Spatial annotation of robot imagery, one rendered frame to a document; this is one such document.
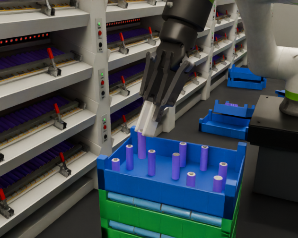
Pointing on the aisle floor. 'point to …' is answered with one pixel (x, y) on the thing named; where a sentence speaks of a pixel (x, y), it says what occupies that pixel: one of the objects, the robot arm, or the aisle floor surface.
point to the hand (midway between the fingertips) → (149, 118)
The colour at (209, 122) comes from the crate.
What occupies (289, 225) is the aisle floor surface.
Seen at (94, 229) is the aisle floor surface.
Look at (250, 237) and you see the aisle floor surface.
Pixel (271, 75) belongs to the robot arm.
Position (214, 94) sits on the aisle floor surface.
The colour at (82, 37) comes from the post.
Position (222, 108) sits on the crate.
